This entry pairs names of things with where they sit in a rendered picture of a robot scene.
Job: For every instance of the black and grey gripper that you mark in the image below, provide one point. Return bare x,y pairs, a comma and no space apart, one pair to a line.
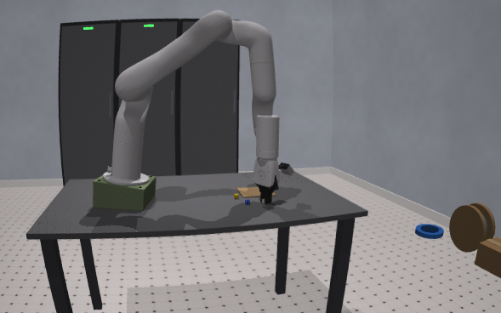
265,173

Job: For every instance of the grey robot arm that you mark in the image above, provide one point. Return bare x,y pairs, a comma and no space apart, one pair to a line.
133,82

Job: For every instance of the tan square mat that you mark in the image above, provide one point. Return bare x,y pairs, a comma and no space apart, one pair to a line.
250,192

